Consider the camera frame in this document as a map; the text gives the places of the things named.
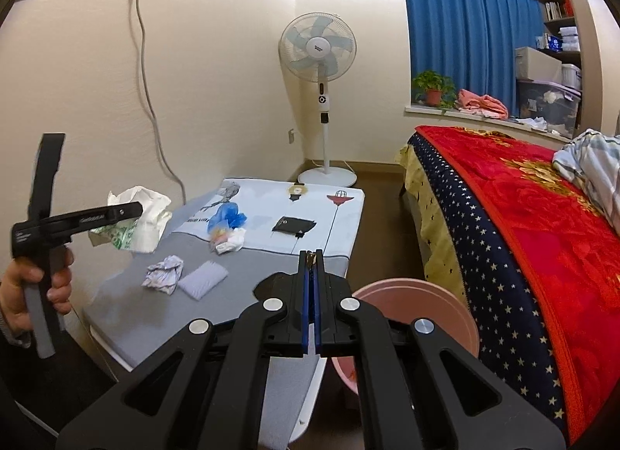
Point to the pink plastic trash bin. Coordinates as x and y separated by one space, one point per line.
436 300

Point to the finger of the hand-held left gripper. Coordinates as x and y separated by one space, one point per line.
101 217

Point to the white standing fan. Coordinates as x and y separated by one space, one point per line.
317 46

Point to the crumpled white paper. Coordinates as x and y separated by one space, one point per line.
162 275

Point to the navy yellow star bedspread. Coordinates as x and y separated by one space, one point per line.
465 246

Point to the bed with red blanket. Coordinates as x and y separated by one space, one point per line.
533 213

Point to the pink folded cloth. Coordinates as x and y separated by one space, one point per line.
484 104

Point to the blue plastic glove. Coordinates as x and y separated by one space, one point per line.
227 216

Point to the pale purple foam sheet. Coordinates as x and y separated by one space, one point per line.
203 280

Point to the white box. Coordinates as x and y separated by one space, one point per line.
537 63

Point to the white cloth on sill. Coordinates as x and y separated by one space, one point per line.
533 123

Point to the striped blue quilt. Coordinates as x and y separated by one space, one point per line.
591 164

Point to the small white container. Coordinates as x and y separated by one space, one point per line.
571 76

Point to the white tissue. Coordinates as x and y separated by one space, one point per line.
230 243

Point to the person's left forearm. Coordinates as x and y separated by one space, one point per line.
12 337

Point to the potted green plant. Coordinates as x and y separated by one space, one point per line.
433 96

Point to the dark clear storage box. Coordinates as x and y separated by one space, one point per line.
547 108

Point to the stack of white packs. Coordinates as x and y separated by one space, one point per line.
570 38

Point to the white printed cloth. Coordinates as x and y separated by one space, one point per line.
261 203

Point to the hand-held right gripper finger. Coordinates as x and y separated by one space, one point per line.
306 314
316 319

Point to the person's left hand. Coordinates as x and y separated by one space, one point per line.
14 295

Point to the wooden bookshelf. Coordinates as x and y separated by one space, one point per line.
588 43

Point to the blue white packet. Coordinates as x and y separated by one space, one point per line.
550 42

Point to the white green printed tissue pack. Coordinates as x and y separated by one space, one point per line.
145 217

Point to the blue curtain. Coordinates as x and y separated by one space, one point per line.
465 33

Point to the row of books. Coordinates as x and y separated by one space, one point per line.
557 9

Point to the white folding table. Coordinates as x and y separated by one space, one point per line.
107 343

